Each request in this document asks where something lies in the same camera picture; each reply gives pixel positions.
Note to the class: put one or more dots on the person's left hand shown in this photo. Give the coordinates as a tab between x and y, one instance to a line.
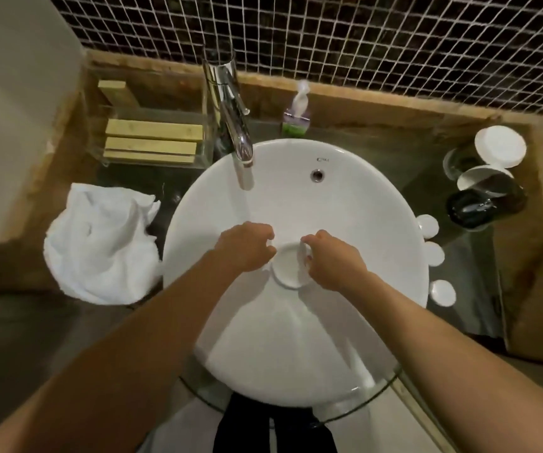
243	247

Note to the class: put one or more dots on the person's right hand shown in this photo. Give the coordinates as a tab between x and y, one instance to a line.
335	266

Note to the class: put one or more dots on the person's left thumb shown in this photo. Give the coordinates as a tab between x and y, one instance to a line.
267	252

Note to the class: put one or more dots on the person's right thumb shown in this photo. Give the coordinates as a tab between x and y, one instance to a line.
309	259

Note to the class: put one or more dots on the white round dish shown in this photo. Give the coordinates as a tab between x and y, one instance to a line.
288	271

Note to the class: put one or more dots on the person's right forearm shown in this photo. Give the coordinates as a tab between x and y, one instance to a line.
460	358

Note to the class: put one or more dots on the person's left forearm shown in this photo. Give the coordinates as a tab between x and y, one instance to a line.
111	363

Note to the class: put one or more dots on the white round sink basin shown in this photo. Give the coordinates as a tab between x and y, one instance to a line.
337	207

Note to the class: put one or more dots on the small white round coaster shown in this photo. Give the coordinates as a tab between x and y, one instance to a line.
428	227
434	254
443	293

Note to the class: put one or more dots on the tissue box with white tissue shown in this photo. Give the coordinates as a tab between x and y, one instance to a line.
296	120

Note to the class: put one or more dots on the chrome faucet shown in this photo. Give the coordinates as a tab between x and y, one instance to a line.
231	108

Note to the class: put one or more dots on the long yellow box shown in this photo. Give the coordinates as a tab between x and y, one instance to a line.
149	158
153	131
151	146

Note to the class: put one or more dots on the person's black trousers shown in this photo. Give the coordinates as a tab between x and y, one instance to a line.
276	426

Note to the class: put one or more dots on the white towel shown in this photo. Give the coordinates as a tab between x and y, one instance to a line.
97	245

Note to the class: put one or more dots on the clear acrylic tray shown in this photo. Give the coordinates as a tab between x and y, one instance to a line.
144	132

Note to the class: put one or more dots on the clear drinking glass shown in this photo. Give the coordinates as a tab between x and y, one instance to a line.
460	165

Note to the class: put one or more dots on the white round cup lid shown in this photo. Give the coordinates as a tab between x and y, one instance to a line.
500	146
477	175

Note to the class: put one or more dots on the short yellow box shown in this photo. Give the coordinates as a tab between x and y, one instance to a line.
113	93

